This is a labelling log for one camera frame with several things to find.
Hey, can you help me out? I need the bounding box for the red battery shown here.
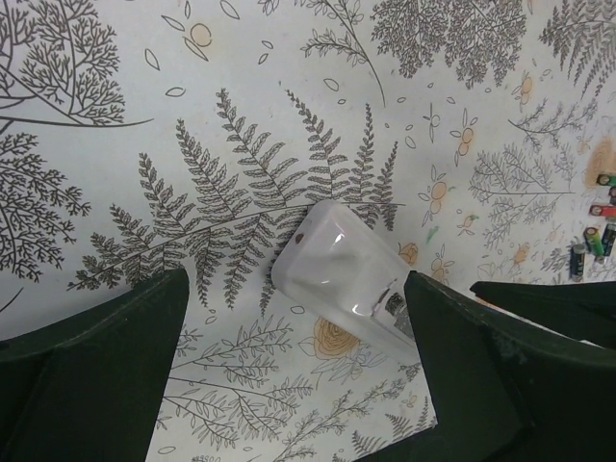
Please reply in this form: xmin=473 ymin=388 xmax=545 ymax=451
xmin=589 ymin=204 xmax=616 ymax=218

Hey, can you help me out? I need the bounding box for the white remote control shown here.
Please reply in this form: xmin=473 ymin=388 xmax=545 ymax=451
xmin=271 ymin=200 xmax=420 ymax=364

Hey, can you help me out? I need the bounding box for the black battery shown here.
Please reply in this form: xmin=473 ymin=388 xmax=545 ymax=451
xmin=570 ymin=244 xmax=586 ymax=282

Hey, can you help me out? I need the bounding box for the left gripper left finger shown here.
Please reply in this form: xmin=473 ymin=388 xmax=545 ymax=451
xmin=1 ymin=269 xmax=190 ymax=461

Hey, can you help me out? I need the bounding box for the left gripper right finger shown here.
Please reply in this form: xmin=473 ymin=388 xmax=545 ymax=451
xmin=374 ymin=271 xmax=615 ymax=461

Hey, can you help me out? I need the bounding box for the floral table cloth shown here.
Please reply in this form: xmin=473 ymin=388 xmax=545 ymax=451
xmin=1 ymin=1 xmax=615 ymax=460

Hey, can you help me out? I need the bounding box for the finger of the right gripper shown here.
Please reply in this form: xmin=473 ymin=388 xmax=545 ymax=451
xmin=471 ymin=281 xmax=615 ymax=347

